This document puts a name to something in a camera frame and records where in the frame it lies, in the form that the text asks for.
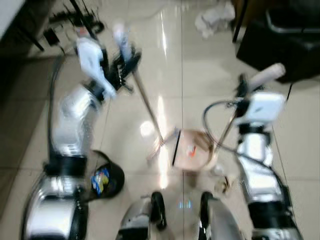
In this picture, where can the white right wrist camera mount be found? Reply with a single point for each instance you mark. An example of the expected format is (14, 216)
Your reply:
(262, 107)

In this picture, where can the small crumpled brown paper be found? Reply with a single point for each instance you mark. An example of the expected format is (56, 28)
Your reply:
(223, 184)

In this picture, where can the crumpled white paper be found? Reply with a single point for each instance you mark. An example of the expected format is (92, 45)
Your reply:
(215, 20)

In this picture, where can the silver right robot leg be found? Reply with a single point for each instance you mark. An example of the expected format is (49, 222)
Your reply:
(220, 220)

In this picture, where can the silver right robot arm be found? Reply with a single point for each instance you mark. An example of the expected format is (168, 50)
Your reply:
(257, 165)

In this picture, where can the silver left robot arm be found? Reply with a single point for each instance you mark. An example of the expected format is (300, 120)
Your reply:
(75, 120)

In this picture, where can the silver left robot leg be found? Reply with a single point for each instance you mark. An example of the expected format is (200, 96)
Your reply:
(140, 220)

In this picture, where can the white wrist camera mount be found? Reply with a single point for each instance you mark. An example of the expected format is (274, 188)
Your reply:
(90, 60)
(262, 107)

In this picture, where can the dark furniture leg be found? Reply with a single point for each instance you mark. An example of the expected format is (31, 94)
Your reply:
(241, 17)

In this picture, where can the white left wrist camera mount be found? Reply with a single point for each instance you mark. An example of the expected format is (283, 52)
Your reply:
(90, 60)

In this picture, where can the blue yellow snack wrapper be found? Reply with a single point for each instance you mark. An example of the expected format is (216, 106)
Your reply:
(101, 181)

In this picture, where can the black mesh waste bin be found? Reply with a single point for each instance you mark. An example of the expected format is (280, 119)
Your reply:
(116, 177)

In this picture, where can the silver robot leg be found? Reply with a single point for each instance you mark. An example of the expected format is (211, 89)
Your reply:
(220, 220)
(140, 220)

